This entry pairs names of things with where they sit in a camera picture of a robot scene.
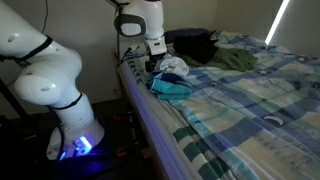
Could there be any black cloth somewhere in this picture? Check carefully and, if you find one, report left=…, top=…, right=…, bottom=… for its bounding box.
left=173, top=31, right=220, bottom=64

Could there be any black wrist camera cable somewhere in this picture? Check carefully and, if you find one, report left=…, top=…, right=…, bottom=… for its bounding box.
left=105, top=0, right=149, bottom=67

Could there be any blue plaid bedsheet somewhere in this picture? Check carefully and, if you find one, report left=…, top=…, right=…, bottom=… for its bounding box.
left=124, top=31, right=320, bottom=180

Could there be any green cloth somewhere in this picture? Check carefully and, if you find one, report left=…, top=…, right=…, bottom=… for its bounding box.
left=183, top=46, right=258, bottom=72

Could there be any dark blue pillow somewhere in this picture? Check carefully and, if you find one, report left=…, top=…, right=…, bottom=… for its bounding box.
left=163, top=28, right=214, bottom=44

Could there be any red handled clamp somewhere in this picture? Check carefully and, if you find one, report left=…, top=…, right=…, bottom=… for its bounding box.
left=115, top=149, right=130, bottom=158

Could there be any white towel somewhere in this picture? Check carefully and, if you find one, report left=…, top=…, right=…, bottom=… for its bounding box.
left=159, top=55, right=190, bottom=78

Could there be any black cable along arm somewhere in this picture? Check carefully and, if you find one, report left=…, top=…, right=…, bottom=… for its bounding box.
left=0, top=0, right=83, bottom=162

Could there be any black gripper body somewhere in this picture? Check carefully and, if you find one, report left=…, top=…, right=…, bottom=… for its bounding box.
left=148, top=53, right=165, bottom=68

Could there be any bed frame with mattress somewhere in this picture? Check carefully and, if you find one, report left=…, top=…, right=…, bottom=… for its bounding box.
left=114, top=42, right=189, bottom=180

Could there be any black tripod stand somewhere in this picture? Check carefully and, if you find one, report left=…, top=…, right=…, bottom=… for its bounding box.
left=0, top=78, right=30, bottom=122

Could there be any blue towel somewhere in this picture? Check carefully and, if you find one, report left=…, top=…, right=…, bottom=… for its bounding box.
left=146, top=71, right=194, bottom=100

